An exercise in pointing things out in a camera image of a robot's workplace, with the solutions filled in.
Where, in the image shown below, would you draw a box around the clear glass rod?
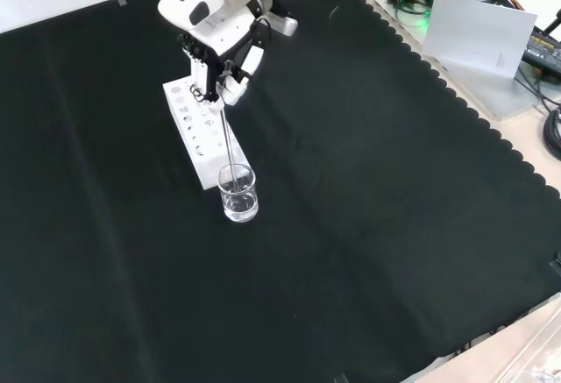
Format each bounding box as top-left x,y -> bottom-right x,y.
219,107 -> 241,192

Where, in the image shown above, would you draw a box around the clear glass beaker with water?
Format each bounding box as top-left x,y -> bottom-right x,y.
217,163 -> 260,223

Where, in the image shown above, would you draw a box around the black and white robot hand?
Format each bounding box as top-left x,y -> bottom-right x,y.
158,0 -> 272,108

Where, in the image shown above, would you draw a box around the pale board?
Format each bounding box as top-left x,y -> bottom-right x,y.
422,0 -> 539,81

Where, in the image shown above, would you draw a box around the black bench cloth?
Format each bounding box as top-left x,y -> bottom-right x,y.
0,0 -> 561,383

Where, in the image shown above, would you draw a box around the coiled black cables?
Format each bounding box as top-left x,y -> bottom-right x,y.
542,106 -> 561,161

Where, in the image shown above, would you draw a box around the clear plastic sheet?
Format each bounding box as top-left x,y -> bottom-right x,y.
494,324 -> 561,383

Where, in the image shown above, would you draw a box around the black power adapter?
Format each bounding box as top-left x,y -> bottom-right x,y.
521,26 -> 561,75

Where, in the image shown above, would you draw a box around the white test tube rack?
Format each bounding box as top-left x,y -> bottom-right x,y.
162,76 -> 247,191

